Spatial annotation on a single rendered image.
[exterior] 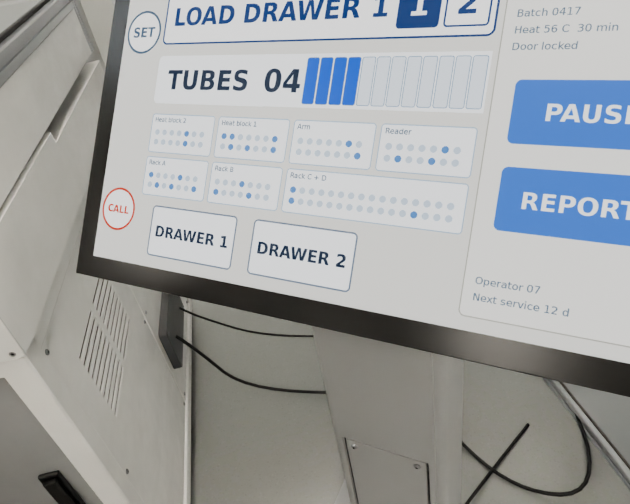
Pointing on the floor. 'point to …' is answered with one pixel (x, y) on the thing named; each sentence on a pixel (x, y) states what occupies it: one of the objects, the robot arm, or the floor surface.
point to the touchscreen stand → (393, 419)
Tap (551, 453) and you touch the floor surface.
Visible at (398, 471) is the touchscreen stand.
